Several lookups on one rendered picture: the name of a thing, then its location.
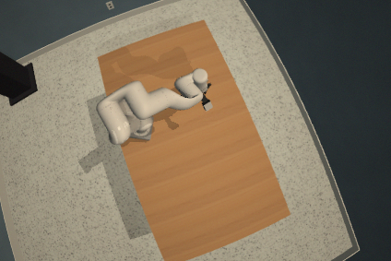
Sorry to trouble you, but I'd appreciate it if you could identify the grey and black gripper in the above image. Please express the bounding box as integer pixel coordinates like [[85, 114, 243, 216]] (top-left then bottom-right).
[[202, 83, 211, 94]]

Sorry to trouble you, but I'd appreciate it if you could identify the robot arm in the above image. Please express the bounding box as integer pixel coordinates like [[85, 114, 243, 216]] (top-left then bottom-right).
[[96, 68, 213, 145]]

